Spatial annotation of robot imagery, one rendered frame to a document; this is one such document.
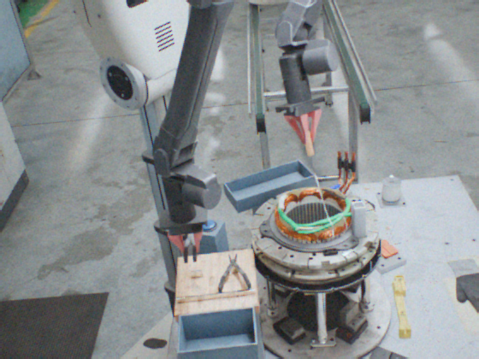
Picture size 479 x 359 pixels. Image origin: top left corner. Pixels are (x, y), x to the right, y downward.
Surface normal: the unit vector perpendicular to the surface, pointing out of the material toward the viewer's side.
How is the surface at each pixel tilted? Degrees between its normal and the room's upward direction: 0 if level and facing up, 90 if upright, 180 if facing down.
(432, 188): 0
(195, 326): 90
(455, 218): 0
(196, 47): 83
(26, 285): 0
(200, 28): 86
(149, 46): 90
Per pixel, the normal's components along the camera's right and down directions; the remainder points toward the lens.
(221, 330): 0.04, 0.55
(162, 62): 0.79, 0.25
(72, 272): -0.11, -0.83
